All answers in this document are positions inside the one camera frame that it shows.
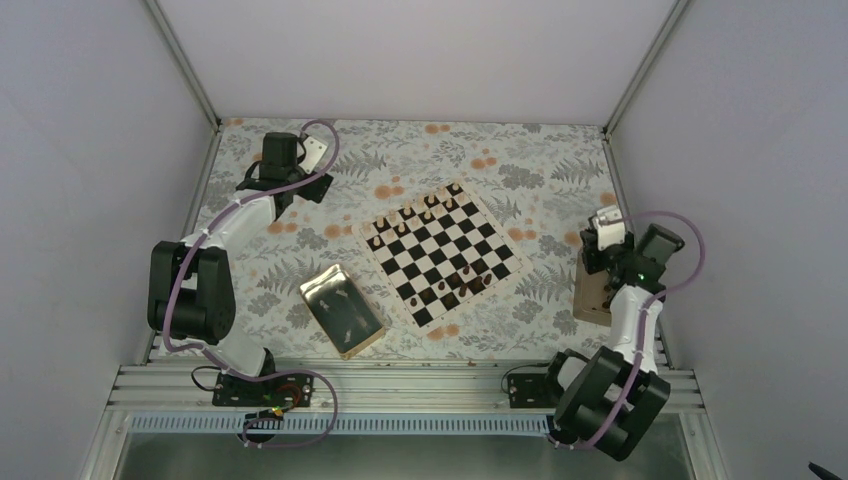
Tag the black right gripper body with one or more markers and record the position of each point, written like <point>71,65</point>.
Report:
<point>592,264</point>

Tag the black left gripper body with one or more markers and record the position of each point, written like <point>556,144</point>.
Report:
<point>314,191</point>

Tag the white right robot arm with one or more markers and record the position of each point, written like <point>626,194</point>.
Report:
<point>609,401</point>

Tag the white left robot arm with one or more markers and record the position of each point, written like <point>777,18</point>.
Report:
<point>191,297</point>

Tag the gold tin right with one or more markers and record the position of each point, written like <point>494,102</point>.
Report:
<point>590,298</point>

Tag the gold tin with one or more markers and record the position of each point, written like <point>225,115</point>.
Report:
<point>346,316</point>
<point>590,298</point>

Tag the floral patterned table mat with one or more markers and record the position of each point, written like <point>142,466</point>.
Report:
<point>541,182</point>

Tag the gold tin left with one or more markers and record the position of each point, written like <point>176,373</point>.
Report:
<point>346,316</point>

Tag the black and white chessboard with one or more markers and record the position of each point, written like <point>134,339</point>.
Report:
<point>427,240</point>

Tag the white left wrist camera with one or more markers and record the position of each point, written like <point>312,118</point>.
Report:
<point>310,152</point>

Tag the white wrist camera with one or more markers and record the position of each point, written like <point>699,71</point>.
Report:
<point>310,152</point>
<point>609,226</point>

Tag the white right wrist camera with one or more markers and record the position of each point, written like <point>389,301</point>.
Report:
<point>609,226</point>

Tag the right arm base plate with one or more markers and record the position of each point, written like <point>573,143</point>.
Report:
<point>532,390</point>

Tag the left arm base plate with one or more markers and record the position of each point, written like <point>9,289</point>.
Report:
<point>293,390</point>

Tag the aluminium rail frame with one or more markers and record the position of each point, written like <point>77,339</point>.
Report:
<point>409,396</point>

